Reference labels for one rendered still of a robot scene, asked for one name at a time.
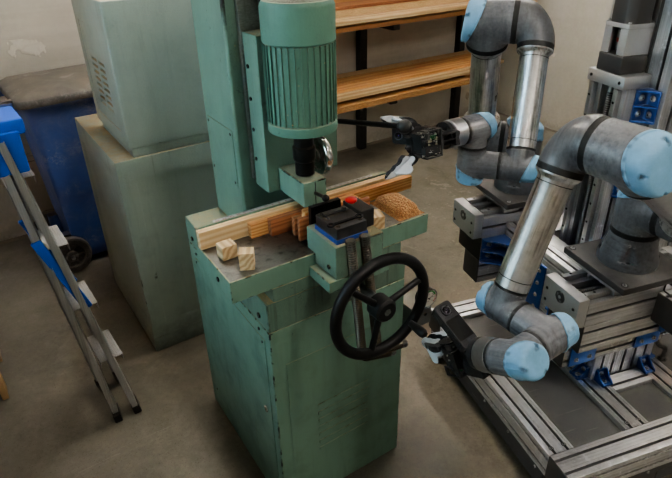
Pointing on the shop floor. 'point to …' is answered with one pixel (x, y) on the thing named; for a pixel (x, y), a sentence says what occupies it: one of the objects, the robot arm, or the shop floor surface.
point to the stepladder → (44, 242)
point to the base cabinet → (301, 386)
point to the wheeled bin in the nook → (60, 152)
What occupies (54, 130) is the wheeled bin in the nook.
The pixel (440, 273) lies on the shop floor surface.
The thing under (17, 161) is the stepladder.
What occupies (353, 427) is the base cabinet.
